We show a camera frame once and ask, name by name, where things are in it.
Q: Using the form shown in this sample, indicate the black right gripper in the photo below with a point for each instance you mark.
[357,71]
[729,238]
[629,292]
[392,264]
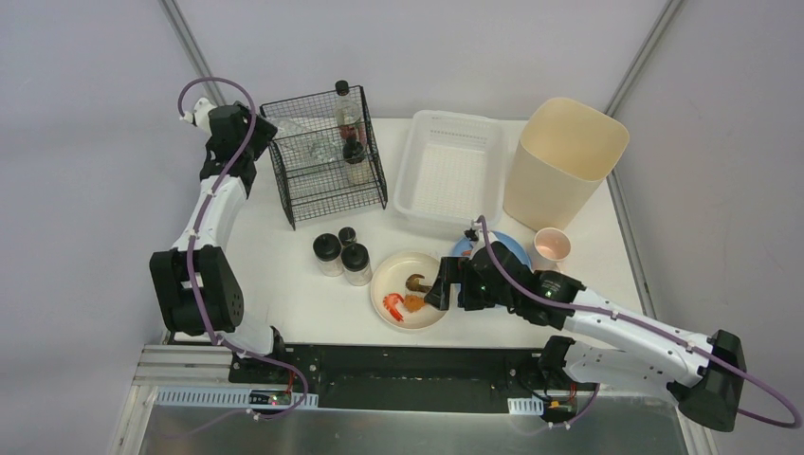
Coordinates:
[447,276]

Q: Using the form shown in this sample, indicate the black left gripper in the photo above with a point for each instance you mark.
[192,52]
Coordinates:
[262,127]

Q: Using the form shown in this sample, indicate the clear bottle gold spout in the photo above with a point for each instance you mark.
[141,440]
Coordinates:
[311,147]

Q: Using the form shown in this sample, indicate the dark sauce bottle red label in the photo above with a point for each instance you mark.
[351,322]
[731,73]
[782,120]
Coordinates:
[349,114]

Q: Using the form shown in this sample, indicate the spice jar black lid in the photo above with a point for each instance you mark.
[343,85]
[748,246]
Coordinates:
[356,162]
[356,262]
[327,250]

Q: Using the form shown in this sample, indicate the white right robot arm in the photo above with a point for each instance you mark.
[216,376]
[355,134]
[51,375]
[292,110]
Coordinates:
[598,341]

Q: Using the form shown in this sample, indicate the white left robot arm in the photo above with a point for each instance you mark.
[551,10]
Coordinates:
[195,286]

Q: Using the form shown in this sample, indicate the blue round plate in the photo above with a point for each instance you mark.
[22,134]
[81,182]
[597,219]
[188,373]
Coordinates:
[515,247]

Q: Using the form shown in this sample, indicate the brown toy shrimp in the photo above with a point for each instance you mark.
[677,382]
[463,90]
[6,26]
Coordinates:
[414,284]

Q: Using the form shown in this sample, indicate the orange fried food piece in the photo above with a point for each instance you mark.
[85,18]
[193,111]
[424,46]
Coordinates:
[414,303]

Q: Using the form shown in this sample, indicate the cream round plate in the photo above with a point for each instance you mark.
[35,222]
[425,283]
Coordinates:
[390,276]

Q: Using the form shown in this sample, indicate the red toy shrimp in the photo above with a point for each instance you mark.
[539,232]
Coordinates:
[389,302]

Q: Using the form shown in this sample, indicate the pink cup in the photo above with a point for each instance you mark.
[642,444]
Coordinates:
[551,247]

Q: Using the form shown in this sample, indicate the white plastic perforated basket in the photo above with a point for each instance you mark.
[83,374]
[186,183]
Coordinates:
[452,170]

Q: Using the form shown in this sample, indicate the small dark taped spice jar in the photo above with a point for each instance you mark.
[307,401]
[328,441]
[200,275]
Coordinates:
[347,236]

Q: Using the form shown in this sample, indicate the beige plastic waste bin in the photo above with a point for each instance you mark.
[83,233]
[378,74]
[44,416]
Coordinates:
[564,153]

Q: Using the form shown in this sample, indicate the black wire basket rack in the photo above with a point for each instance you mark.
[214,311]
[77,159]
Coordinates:
[312,191]

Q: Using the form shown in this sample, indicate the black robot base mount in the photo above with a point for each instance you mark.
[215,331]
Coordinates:
[351,377]

